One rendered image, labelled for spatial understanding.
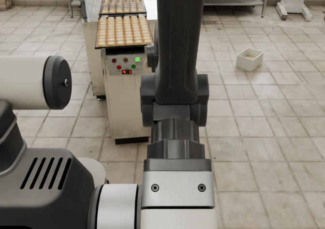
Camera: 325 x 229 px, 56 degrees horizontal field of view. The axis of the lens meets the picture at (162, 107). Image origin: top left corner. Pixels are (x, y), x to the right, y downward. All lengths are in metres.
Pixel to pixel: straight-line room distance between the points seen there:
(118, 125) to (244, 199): 1.10
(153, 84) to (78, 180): 0.17
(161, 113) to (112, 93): 1.86
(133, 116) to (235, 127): 0.98
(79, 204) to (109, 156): 2.16
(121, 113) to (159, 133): 1.97
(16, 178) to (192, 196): 0.21
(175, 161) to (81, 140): 2.38
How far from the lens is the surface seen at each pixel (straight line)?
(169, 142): 0.41
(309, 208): 2.39
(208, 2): 5.61
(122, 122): 2.45
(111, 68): 2.16
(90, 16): 2.96
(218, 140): 2.69
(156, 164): 0.38
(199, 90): 0.45
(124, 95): 2.31
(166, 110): 0.45
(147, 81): 0.46
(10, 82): 0.40
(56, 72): 0.39
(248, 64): 3.81
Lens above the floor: 1.74
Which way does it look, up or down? 35 degrees down
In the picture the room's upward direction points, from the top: straight up
